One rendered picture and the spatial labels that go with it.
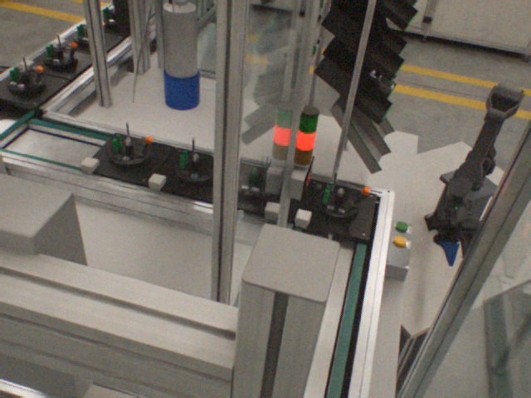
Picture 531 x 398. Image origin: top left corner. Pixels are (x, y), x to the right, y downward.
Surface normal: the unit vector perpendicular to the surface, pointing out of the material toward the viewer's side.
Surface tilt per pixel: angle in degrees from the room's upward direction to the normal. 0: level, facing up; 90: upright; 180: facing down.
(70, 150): 0
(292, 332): 90
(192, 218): 90
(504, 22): 90
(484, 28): 90
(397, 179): 0
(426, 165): 0
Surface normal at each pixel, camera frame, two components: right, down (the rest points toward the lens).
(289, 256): 0.09, -0.76
